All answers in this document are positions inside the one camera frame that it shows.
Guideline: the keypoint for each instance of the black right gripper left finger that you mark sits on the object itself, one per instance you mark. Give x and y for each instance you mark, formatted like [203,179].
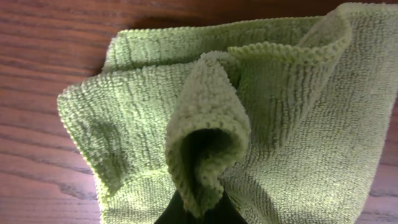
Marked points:
[175,213]

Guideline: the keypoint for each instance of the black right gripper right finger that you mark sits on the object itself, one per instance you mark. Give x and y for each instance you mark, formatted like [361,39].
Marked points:
[223,213]

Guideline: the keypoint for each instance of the light green microfiber cloth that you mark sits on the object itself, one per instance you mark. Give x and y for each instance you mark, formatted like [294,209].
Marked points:
[288,116]

